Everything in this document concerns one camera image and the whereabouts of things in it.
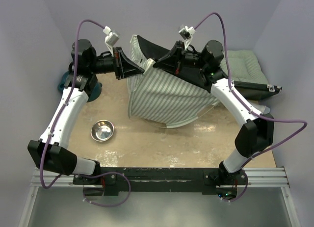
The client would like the green striped pet tent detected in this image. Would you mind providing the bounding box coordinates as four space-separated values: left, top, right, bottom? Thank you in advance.
127 35 219 128

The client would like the black carrying case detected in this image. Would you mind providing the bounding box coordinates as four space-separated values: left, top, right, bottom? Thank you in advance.
234 81 282 101

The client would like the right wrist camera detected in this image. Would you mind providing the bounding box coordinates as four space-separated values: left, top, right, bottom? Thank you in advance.
178 25 196 50

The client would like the white plastic tube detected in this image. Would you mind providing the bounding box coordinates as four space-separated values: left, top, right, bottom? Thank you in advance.
252 103 270 115

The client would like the purple cable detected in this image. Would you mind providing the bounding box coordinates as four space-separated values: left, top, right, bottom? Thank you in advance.
193 12 308 203
39 20 131 208

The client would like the green checked cushion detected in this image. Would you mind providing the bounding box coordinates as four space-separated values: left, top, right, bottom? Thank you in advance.
227 50 269 85

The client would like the steel pet bowl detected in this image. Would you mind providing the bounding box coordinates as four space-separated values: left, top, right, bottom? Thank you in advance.
90 120 115 142

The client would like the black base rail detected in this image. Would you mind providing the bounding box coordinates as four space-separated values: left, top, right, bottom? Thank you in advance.
73 168 248 199

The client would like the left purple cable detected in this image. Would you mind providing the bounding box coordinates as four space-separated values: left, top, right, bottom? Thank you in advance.
39 20 131 208

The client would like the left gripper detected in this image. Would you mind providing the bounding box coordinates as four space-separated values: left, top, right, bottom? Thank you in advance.
90 48 145 80

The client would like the aluminium frame rail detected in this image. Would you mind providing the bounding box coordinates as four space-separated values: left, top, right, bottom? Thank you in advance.
244 168 289 188

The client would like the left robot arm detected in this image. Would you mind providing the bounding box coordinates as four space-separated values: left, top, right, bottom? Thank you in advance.
27 39 144 184

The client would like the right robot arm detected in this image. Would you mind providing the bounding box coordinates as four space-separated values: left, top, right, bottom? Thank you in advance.
154 40 274 184

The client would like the teal pet feeder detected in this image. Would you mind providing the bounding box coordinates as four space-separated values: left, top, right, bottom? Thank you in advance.
57 72 102 102

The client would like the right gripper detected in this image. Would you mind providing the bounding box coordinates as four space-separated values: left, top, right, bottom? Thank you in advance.
154 41 209 75

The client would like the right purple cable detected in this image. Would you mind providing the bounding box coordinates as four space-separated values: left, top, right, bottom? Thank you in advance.
193 12 308 203

